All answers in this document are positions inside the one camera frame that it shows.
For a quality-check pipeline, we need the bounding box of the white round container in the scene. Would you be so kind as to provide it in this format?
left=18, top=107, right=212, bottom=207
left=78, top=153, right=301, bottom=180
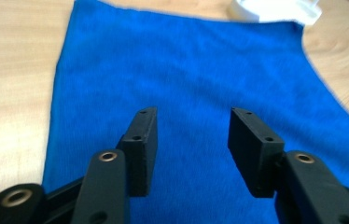
left=227, top=0, right=323, bottom=26

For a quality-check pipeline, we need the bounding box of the blue cloth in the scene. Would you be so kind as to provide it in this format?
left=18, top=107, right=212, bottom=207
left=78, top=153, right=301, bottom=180
left=41, top=0, right=349, bottom=224

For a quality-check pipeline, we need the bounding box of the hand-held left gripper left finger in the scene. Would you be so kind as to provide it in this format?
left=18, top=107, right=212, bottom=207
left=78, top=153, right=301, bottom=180
left=71, top=106, right=159, bottom=224

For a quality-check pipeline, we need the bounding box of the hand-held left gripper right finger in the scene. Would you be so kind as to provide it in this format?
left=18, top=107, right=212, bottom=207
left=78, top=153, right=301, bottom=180
left=227, top=106, right=349, bottom=224

